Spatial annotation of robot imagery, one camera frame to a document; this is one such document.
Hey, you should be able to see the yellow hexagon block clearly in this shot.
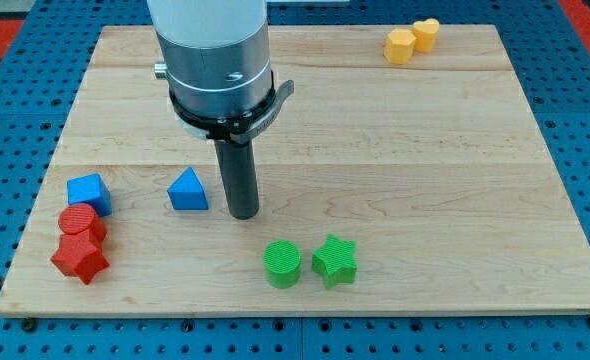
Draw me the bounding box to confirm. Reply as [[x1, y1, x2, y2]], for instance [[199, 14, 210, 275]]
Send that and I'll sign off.
[[384, 29, 416, 65]]

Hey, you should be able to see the wooden board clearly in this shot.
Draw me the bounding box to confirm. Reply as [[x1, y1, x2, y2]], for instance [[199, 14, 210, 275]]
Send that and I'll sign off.
[[0, 25, 590, 318]]

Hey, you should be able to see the yellow heart block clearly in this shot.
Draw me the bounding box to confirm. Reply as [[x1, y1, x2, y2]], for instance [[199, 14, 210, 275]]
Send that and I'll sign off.
[[412, 18, 440, 53]]

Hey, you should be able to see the green star block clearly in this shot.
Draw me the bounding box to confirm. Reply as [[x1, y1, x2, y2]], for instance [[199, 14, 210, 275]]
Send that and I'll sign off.
[[311, 234, 359, 290]]

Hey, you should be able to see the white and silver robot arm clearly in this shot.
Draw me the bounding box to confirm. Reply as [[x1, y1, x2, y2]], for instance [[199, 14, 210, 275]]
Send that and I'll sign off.
[[147, 0, 294, 220]]

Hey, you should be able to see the blue cube block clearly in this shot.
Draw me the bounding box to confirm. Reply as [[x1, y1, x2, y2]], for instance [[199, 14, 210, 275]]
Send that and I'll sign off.
[[67, 173, 112, 217]]

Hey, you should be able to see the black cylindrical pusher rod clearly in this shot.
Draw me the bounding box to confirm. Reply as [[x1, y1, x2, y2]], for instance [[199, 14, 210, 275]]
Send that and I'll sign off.
[[215, 141, 259, 220]]

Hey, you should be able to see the green cylinder block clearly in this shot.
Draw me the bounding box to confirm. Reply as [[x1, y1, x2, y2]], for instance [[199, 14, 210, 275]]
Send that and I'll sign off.
[[263, 240, 301, 289]]

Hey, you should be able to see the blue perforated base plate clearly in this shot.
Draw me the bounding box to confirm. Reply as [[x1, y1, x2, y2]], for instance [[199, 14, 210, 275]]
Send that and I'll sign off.
[[0, 0, 590, 359]]

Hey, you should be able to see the blue triangle block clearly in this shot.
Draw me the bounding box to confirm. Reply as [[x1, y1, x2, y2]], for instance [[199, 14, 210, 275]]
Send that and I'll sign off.
[[167, 167, 209, 211]]

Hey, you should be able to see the red cylinder block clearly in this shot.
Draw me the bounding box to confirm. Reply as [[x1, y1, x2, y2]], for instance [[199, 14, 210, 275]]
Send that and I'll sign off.
[[58, 203, 107, 244]]

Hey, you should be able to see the black tool clamp mount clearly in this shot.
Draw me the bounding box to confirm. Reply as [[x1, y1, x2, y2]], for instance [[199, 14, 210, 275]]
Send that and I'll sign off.
[[168, 70, 294, 144]]

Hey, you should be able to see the red star block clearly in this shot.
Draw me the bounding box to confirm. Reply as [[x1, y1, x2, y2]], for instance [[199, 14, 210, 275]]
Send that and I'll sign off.
[[51, 230, 110, 285]]

